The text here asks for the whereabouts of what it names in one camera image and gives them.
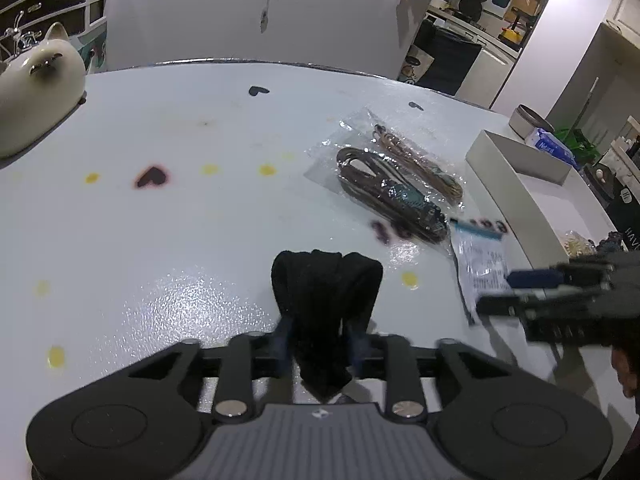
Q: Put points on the black fabric bag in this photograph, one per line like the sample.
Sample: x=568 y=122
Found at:
x=450 y=57

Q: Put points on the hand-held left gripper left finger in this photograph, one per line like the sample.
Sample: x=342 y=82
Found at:
x=283 y=347

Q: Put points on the white cat-shaped ceramic lamp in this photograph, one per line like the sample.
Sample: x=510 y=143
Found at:
x=35 y=90

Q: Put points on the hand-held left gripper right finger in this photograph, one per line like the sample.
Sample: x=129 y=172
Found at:
x=357 y=352

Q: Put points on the black scrunchie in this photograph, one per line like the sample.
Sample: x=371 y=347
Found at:
x=325 y=300

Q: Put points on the person's right hand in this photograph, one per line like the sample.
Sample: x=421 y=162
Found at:
x=627 y=372

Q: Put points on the yellow pot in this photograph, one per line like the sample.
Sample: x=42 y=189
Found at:
x=512 y=34

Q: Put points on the blue tissue packet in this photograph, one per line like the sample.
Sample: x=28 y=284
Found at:
x=552 y=147

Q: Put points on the round metal tin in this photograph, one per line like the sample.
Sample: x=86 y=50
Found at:
x=530 y=120

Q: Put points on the small clear blue-label bag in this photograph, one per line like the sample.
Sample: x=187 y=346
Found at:
x=480 y=265

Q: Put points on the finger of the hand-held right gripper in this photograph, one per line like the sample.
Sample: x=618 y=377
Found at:
x=535 y=278
x=525 y=305

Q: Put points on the printed tote bag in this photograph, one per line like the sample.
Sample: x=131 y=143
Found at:
x=416 y=66

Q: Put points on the black printed container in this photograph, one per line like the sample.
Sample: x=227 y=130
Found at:
x=625 y=215

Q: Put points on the black round stand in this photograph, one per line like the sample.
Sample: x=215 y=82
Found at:
x=597 y=177

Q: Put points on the green potted plant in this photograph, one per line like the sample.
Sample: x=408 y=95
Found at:
x=580 y=145

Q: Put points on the white cardboard box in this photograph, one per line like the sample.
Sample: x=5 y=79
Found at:
x=540 y=200

